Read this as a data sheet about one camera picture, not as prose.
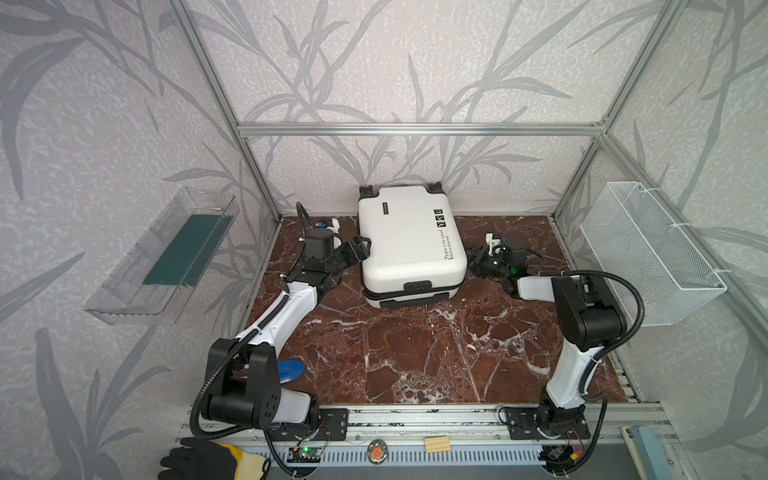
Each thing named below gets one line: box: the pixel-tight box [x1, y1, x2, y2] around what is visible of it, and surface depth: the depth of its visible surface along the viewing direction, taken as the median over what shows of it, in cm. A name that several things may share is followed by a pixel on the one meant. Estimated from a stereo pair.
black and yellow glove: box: [158, 438, 267, 480], surface depth 69 cm
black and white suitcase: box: [358, 181, 468, 309], surface depth 88 cm
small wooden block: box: [424, 436, 451, 453], surface depth 73 cm
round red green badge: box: [367, 439, 388, 465], surface depth 71 cm
